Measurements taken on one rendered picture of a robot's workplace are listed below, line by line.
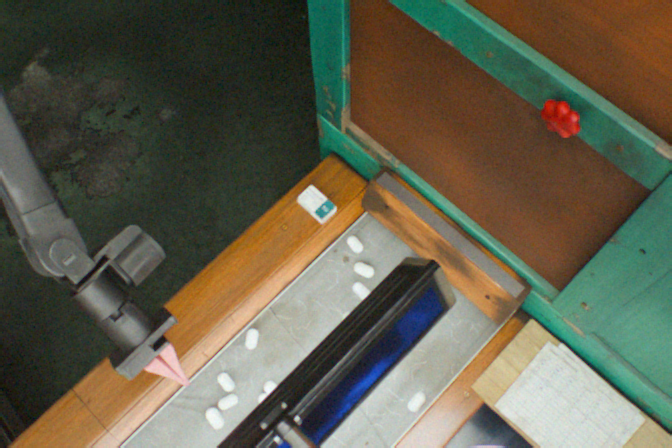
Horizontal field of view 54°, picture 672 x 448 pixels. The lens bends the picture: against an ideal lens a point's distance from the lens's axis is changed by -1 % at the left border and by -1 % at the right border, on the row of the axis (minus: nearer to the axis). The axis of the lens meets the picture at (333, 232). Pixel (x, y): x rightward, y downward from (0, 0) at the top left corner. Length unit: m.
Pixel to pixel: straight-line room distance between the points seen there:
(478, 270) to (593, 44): 0.46
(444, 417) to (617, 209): 0.43
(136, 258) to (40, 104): 1.53
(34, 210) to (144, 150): 1.32
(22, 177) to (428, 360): 0.65
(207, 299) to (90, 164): 1.17
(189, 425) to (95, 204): 1.17
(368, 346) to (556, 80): 0.33
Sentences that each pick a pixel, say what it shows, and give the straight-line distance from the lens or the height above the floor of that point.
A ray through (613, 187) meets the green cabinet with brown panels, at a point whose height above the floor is 1.16.
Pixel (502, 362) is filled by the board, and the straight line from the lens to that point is 1.07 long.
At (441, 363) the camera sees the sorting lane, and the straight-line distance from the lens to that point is 1.09.
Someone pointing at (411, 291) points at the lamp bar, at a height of 1.11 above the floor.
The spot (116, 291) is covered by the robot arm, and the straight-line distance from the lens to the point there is 0.91.
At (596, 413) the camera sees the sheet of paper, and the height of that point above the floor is 0.78.
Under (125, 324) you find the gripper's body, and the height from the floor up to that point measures 0.97.
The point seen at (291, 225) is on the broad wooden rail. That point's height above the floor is 0.76.
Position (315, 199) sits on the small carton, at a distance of 1.13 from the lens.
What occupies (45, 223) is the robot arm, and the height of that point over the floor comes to 1.07.
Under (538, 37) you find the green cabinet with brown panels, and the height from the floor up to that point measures 1.29.
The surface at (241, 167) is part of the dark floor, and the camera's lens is 2.08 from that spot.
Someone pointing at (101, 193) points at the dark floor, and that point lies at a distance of 2.15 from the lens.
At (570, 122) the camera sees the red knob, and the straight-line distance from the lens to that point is 0.68.
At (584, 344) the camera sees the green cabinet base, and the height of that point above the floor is 0.81.
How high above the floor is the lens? 1.80
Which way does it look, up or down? 67 degrees down
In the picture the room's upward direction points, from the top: 4 degrees counter-clockwise
